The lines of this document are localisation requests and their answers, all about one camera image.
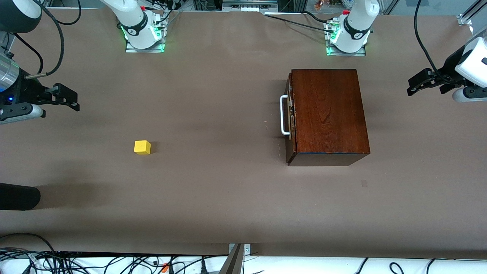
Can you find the silver metal bracket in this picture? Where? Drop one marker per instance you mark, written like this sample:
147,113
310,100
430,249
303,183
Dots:
247,249

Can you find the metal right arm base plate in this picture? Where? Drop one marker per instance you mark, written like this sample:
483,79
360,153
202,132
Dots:
131,50

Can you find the wooden drawer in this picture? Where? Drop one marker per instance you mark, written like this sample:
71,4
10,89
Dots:
288,82

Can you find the grey metal beam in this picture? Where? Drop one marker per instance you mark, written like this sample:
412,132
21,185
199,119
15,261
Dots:
232,264

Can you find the aluminium frame profile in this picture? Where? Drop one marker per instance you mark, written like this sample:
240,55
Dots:
466,19

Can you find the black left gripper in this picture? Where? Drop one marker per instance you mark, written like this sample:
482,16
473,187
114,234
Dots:
449,67

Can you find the black cylindrical object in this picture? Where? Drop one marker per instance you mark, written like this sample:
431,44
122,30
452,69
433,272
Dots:
19,196

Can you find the yellow cube block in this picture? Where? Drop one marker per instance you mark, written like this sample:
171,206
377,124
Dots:
142,147

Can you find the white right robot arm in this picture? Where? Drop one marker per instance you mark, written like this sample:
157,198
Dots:
133,19

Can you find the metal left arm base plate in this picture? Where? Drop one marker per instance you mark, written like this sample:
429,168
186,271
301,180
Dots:
361,53

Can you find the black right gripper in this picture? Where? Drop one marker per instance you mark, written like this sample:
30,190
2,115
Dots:
26,91

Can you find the dark brown wooden cabinet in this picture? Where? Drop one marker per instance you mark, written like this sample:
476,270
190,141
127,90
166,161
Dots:
327,114

